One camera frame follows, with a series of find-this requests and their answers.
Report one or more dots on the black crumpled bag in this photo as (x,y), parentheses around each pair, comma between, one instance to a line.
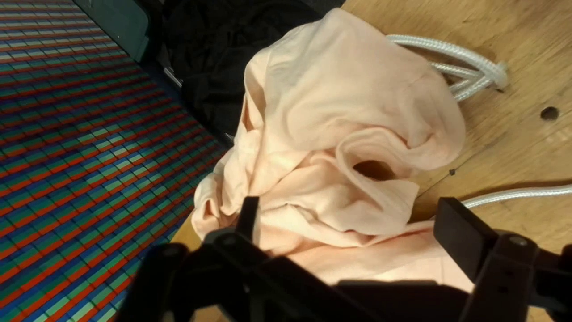
(220,59)

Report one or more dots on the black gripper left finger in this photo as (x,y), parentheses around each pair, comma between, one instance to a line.
(238,274)

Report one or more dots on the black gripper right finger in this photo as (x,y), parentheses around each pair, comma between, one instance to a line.
(493,261)

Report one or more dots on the pale printed fabric bag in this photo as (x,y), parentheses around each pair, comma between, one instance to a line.
(332,136)

